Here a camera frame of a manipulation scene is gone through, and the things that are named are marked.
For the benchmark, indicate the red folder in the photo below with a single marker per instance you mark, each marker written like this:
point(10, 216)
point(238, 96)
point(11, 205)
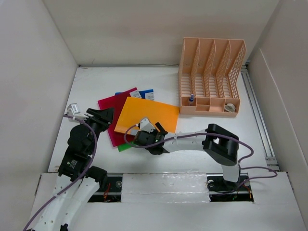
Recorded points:
point(116, 102)

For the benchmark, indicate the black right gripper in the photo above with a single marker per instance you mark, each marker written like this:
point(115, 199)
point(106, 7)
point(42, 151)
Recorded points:
point(161, 128)

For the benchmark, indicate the peach plastic desk organizer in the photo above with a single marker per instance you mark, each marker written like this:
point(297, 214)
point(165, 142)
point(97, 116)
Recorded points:
point(209, 69)

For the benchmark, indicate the metal base rail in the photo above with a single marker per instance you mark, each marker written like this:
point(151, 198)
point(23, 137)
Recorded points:
point(192, 187)

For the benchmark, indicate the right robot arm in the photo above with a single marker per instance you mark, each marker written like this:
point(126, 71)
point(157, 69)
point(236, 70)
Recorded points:
point(220, 144)

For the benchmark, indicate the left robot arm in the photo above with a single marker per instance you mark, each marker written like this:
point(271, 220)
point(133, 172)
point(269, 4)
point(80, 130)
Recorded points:
point(77, 178)

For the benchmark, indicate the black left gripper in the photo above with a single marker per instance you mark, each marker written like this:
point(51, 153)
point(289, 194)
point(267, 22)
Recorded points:
point(106, 113)

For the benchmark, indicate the green folder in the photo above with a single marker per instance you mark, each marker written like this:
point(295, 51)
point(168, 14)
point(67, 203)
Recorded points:
point(124, 147)

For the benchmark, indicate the orange folder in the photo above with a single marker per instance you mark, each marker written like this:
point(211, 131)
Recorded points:
point(135, 109)

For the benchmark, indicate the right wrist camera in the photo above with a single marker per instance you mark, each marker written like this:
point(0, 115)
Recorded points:
point(146, 125)

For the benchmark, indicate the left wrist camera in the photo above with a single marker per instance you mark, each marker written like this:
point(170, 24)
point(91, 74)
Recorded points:
point(73, 109)

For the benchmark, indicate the blue folder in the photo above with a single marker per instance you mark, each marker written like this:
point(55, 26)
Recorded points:
point(144, 94)

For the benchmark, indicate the clear blue-capped spray bottle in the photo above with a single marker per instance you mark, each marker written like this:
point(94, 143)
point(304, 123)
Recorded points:
point(191, 100)

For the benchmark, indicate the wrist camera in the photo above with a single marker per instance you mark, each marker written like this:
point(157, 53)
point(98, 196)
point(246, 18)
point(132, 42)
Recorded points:
point(73, 109)
point(146, 125)

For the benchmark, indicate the aluminium side rail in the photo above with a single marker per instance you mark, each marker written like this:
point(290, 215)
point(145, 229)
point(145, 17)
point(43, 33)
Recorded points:
point(262, 130)

